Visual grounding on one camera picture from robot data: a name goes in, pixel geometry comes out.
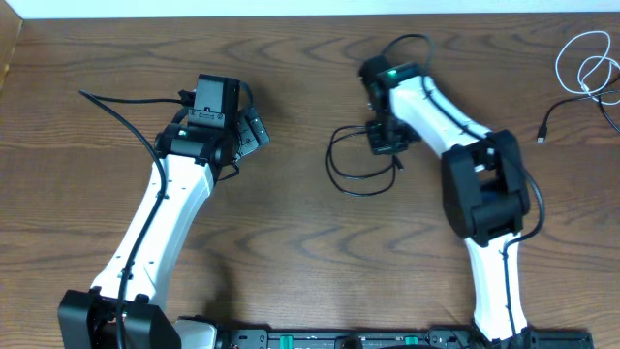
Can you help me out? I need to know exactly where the white usb cable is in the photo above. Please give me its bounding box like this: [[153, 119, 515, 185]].
[[554, 30, 620, 97]]

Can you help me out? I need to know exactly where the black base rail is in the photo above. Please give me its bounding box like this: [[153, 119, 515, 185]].
[[214, 326, 595, 349]]

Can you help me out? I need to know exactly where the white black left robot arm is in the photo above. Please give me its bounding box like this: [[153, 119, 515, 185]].
[[57, 74, 270, 348]]

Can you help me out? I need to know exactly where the brown cardboard panel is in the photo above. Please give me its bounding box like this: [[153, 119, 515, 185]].
[[0, 0, 23, 86]]

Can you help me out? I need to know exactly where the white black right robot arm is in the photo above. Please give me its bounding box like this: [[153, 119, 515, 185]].
[[358, 55, 530, 345]]

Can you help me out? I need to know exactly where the thin black usb cable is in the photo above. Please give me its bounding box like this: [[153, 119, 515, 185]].
[[325, 124, 406, 198]]

